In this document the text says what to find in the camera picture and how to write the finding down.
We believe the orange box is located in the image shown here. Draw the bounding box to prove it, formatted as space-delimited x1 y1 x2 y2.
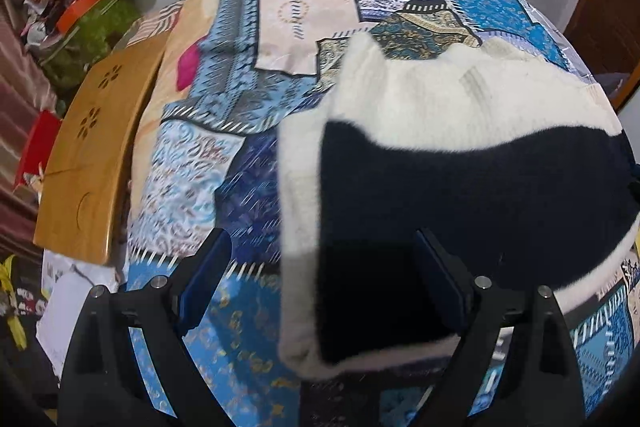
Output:
56 0 100 34

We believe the striped maroon curtain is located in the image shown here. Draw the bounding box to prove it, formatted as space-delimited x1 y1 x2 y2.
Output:
1 0 56 260

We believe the blue patchwork bed sheet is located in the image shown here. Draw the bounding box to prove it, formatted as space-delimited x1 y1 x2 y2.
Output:
127 0 639 426

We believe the black and white knit sweater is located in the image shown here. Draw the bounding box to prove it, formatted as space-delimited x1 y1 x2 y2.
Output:
277 34 639 379

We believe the white paper pile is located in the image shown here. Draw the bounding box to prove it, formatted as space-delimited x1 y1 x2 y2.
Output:
36 249 120 379

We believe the red box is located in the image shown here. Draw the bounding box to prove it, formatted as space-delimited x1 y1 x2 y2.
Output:
13 109 62 188

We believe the colourful clothes pile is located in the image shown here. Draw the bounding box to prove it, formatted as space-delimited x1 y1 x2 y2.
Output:
1 255 48 352

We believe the brown wooden door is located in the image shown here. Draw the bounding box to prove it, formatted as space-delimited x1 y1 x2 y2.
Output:
564 0 639 112

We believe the wooden bed headboard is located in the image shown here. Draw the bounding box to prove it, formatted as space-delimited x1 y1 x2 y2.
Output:
34 32 168 265

